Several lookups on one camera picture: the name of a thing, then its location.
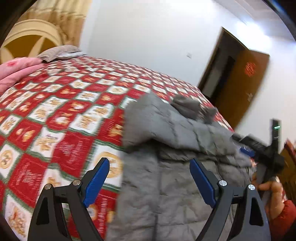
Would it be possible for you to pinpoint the brown wooden nightstand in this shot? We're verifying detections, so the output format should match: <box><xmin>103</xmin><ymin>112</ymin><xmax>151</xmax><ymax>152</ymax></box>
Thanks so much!
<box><xmin>278</xmin><ymin>139</ymin><xmax>296</xmax><ymax>204</ymax></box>

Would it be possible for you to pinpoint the grey puffer jacket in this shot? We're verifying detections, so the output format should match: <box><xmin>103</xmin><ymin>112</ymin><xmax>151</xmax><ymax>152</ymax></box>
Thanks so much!
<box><xmin>106</xmin><ymin>93</ymin><xmax>254</xmax><ymax>240</ymax></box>

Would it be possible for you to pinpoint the pink folded blanket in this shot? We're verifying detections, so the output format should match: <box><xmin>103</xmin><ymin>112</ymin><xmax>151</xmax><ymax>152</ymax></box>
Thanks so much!
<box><xmin>0</xmin><ymin>57</ymin><xmax>44</xmax><ymax>93</ymax></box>

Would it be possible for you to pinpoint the red patchwork bear quilt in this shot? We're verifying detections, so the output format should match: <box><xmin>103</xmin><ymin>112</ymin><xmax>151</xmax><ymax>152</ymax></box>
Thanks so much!
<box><xmin>1</xmin><ymin>57</ymin><xmax>229</xmax><ymax>240</ymax></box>

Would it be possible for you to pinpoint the red double happiness sticker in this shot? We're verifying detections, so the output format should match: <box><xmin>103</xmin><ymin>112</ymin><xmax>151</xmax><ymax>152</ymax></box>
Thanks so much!
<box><xmin>244</xmin><ymin>62</ymin><xmax>256</xmax><ymax>77</ymax></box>

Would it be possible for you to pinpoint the silver door handle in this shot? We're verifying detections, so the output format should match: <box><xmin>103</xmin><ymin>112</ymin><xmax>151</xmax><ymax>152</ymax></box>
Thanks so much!
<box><xmin>246</xmin><ymin>93</ymin><xmax>253</xmax><ymax>102</ymax></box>

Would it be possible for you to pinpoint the brown wooden door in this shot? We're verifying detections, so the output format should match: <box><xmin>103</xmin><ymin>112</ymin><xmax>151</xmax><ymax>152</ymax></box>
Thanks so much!
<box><xmin>215</xmin><ymin>49</ymin><xmax>270</xmax><ymax>129</ymax></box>

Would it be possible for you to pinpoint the person's right hand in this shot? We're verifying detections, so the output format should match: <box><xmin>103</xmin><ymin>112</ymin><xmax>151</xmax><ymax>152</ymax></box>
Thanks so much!
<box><xmin>251</xmin><ymin>172</ymin><xmax>285</xmax><ymax>221</ymax></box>

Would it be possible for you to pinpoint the cream round headboard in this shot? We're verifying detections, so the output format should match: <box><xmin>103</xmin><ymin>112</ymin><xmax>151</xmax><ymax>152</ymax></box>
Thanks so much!
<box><xmin>1</xmin><ymin>19</ymin><xmax>62</xmax><ymax>63</ymax></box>

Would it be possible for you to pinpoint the striped grey pillow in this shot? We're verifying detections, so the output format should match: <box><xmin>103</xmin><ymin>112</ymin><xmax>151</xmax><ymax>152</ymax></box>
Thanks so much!
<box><xmin>37</xmin><ymin>45</ymin><xmax>86</xmax><ymax>63</ymax></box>

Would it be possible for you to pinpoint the red sleeved forearm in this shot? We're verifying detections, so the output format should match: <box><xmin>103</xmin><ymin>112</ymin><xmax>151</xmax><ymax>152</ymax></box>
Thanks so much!
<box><xmin>269</xmin><ymin>200</ymin><xmax>295</xmax><ymax>240</ymax></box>

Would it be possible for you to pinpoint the beige patterned curtain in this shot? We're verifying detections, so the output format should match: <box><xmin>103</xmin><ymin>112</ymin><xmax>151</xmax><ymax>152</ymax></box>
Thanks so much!
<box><xmin>18</xmin><ymin>0</ymin><xmax>92</xmax><ymax>47</ymax></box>

